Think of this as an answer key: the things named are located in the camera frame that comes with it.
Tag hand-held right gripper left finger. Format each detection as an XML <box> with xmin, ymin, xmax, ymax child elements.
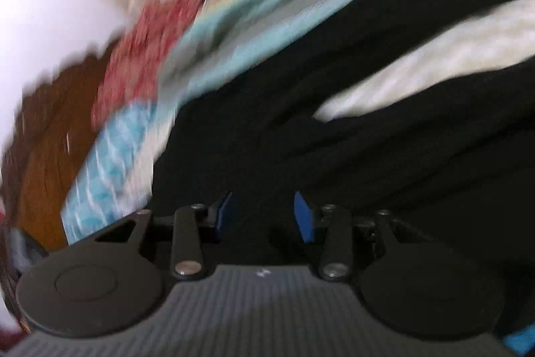
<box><xmin>94</xmin><ymin>191</ymin><xmax>233</xmax><ymax>280</ymax></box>

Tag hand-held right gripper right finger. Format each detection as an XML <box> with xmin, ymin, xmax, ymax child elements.
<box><xmin>294</xmin><ymin>191</ymin><xmax>412</xmax><ymax>281</ymax></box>

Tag black pants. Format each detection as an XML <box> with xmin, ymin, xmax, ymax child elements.
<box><xmin>150</xmin><ymin>0</ymin><xmax>535</xmax><ymax>341</ymax></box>

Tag teal grey zigzag bedsheet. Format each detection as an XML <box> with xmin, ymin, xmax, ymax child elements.
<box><xmin>61</xmin><ymin>0</ymin><xmax>535</xmax><ymax>357</ymax></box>

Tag red floral quilt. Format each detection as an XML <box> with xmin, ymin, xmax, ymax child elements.
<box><xmin>90</xmin><ymin>0</ymin><xmax>210</xmax><ymax>127</ymax></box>

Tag brown wooden furniture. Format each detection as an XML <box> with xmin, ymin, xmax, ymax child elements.
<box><xmin>0</xmin><ymin>43</ymin><xmax>124</xmax><ymax>255</ymax></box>

